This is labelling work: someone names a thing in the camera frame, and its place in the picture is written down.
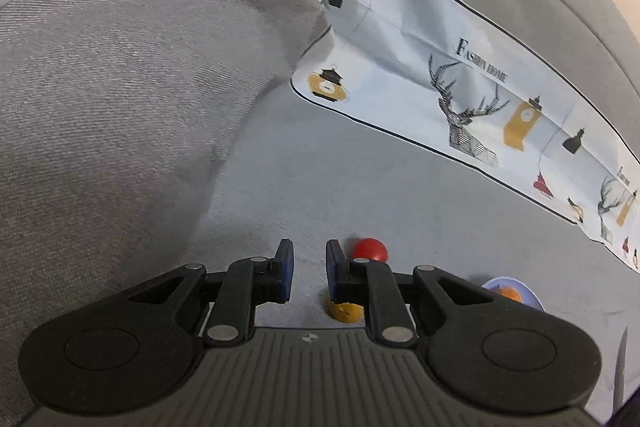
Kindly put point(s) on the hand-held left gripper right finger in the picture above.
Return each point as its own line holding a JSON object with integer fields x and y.
{"x": 331, "y": 277}

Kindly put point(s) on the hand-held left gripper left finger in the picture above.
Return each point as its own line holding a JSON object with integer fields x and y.
{"x": 286, "y": 272}

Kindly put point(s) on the yellow longan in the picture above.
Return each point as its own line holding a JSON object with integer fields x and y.
{"x": 347, "y": 313}

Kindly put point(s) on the red cherry tomato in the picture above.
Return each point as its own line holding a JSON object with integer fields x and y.
{"x": 369, "y": 250}

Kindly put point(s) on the small orange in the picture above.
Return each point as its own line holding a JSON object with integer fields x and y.
{"x": 510, "y": 293}

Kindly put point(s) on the blue round plate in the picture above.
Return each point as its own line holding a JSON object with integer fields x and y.
{"x": 531, "y": 298}

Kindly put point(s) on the grey fabric sofa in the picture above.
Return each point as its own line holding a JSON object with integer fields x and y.
{"x": 400, "y": 187}

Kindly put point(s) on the grey fabric cushion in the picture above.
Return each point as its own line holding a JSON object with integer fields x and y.
{"x": 125, "y": 82}

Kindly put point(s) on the white printed deer cloth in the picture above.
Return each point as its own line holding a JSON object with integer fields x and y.
{"x": 400, "y": 32}

